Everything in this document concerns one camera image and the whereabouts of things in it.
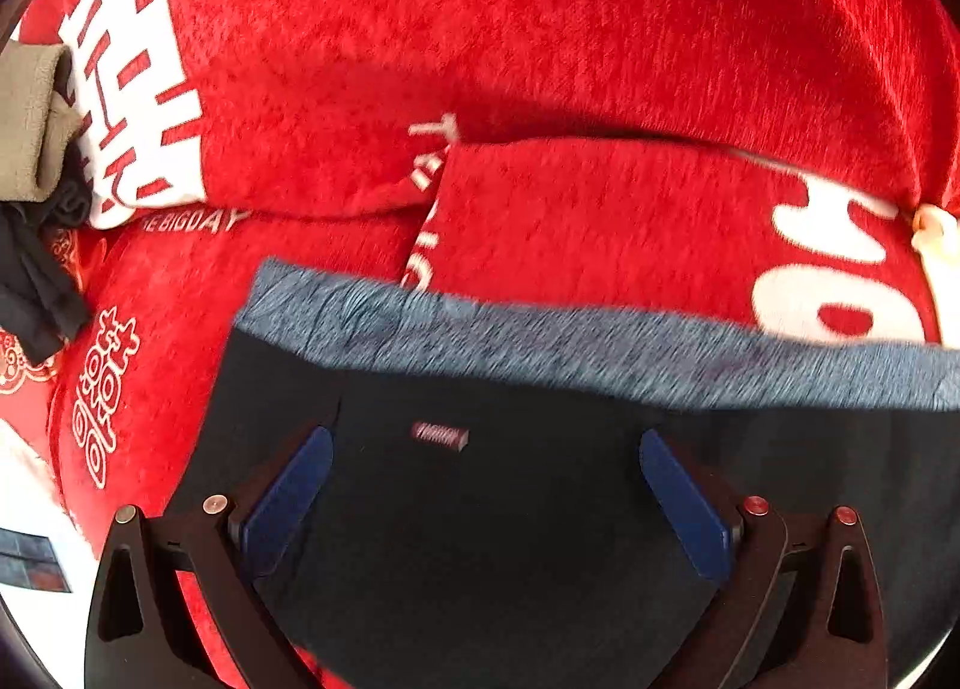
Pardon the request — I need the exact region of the black pants blue patterned trim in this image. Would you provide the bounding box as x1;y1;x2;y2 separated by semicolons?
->
171;262;958;687

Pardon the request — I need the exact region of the grey folded garment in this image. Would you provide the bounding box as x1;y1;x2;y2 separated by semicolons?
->
0;40;83;203

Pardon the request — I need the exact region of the dark black folded garment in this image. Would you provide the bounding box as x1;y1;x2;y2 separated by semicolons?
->
0;169;91;366

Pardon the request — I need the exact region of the red wedding sofa cover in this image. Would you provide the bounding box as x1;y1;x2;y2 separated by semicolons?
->
0;0;960;689

